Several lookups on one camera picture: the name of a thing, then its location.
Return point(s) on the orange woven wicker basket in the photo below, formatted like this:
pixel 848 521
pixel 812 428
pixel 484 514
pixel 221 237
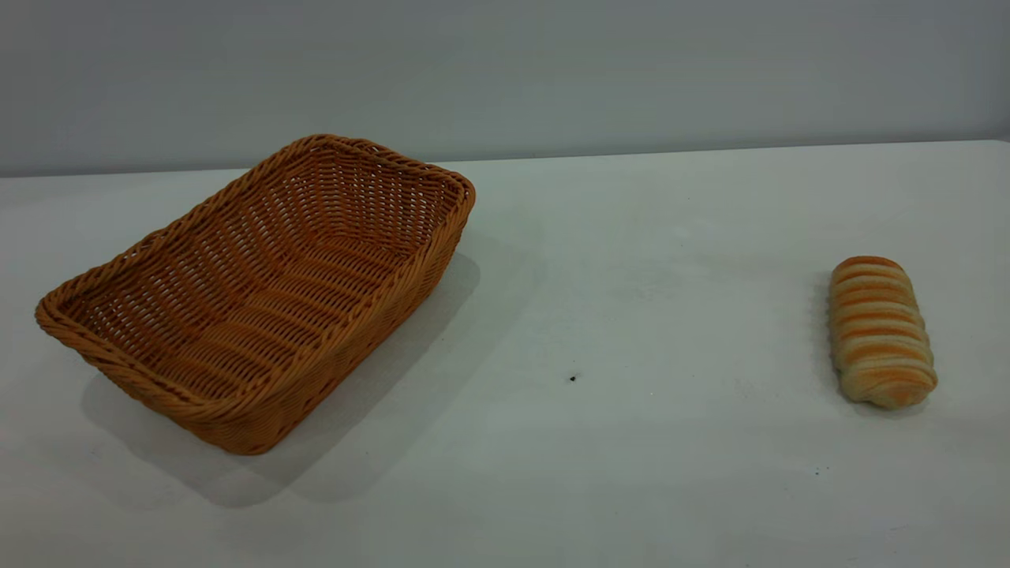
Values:
pixel 268 308

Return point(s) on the striped bread roll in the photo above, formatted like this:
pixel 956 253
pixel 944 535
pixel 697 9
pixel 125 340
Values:
pixel 880 335

